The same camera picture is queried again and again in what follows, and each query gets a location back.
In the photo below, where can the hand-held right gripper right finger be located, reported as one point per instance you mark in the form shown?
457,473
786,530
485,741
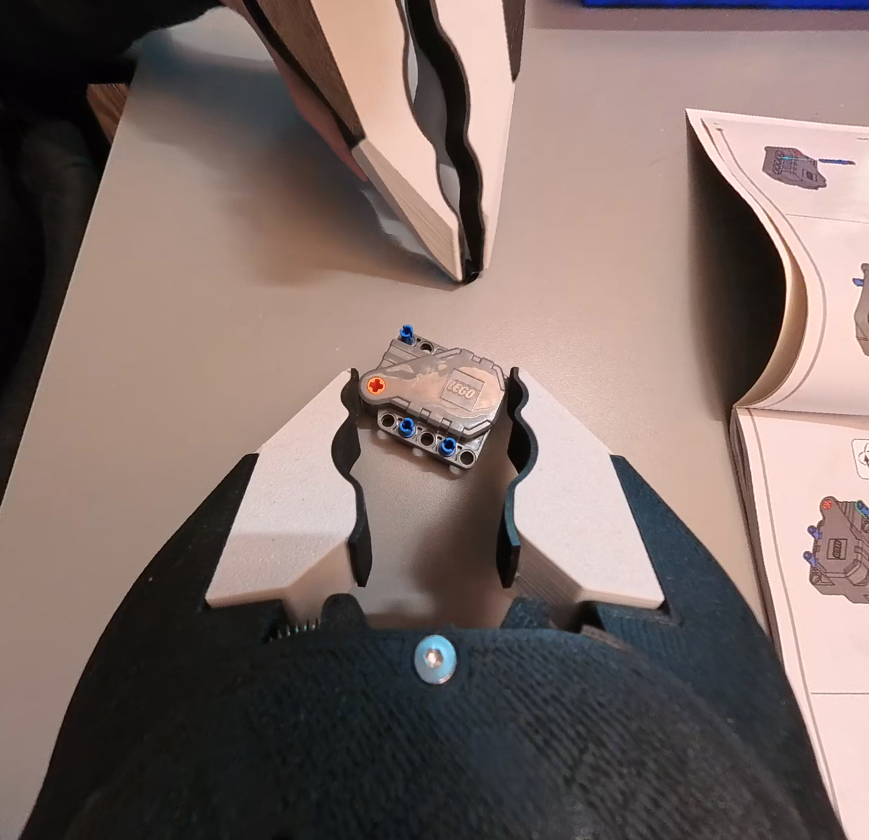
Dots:
584,514

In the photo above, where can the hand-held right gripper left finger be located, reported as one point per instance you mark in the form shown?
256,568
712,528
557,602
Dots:
285,514

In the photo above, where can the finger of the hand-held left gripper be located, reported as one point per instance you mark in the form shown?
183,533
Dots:
485,72
380,93

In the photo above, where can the grey toy motor block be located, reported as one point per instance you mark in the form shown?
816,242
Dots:
434,392

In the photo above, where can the building instruction booklet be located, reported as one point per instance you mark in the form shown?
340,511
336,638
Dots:
835,650

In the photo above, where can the person's left hand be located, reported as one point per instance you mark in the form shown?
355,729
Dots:
326,130

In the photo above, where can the person's black clothing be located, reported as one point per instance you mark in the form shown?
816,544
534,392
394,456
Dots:
54,174

